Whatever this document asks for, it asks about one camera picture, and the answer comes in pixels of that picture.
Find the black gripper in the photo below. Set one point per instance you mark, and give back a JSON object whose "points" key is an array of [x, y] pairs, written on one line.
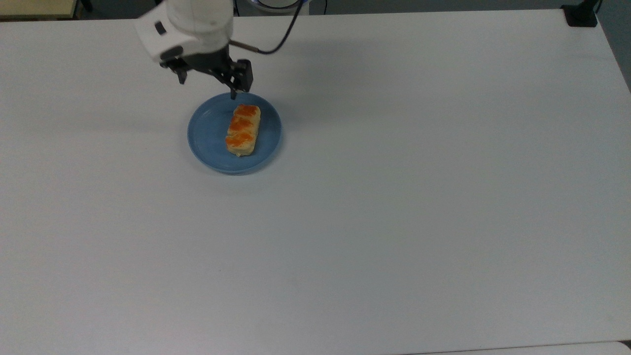
{"points": [[207, 61]]}

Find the orange glazed bread loaf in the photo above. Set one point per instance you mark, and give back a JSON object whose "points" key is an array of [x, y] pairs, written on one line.
{"points": [[243, 130]]}

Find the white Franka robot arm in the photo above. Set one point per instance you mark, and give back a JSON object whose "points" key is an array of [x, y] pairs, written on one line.
{"points": [[197, 24]]}

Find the blue round plate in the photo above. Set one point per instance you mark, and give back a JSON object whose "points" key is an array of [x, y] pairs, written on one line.
{"points": [[207, 133]]}

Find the beige wooden desk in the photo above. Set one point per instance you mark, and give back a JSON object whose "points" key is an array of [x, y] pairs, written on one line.
{"points": [[34, 7]]}

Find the black corner clamp mount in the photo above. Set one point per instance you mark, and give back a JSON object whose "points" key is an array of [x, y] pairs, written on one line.
{"points": [[580, 15]]}

